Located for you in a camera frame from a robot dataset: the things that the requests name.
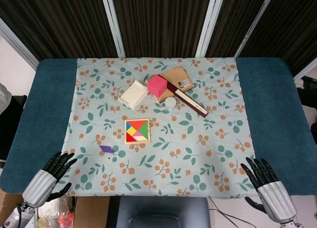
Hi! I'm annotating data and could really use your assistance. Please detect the black equipment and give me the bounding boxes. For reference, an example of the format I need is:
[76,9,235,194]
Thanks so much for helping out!
[295,76,317,108]

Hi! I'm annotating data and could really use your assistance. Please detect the black cable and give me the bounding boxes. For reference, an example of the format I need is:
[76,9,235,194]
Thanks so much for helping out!
[209,197,251,228]

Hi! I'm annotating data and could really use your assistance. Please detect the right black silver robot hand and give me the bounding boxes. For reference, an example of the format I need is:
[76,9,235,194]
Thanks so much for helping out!
[240,157,297,223]

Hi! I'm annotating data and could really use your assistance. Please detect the small white round lid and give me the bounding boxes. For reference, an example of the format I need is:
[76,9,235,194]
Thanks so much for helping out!
[165,96,177,110]

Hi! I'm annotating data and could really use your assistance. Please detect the dark grey chair seat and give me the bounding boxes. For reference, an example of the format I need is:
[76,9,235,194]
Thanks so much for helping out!
[115,196,211,228]

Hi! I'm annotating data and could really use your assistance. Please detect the brown cardboard box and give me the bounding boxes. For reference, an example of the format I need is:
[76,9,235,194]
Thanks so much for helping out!
[73,196,111,228]
[0,189,25,216]

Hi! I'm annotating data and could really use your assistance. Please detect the teal fabric table cover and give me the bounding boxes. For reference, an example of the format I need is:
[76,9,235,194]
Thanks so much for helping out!
[0,57,317,197]

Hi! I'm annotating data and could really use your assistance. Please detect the wooden tangram tray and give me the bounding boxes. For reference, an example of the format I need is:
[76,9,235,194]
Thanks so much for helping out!
[123,118,152,145]

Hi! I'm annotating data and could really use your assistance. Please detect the green triangle puzzle piece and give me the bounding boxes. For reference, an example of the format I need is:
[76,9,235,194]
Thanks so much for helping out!
[137,122,149,140]

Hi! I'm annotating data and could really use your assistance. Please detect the pink cube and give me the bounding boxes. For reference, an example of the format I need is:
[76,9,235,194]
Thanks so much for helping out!
[147,74,170,97]

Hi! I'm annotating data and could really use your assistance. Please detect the dark red long box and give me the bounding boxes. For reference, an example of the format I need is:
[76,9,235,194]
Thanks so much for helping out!
[158,74,209,119]

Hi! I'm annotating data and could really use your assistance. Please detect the floral leaf print tablecloth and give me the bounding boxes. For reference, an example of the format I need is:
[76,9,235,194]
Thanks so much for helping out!
[51,56,263,198]

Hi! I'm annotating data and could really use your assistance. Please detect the clear plastic bag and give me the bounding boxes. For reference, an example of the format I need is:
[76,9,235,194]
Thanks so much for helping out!
[36,197,76,228]

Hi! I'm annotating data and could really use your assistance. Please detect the brown kraft spiral notebook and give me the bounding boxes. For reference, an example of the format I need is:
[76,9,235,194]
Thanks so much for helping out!
[147,66,195,104]

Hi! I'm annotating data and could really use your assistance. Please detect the black chair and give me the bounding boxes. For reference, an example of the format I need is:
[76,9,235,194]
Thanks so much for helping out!
[0,94,28,162]

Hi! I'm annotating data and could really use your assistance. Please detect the white plastic box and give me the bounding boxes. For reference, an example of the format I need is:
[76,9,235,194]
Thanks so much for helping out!
[118,79,149,111]

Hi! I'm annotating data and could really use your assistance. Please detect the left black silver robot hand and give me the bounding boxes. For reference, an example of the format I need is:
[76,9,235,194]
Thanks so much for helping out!
[21,151,78,208]

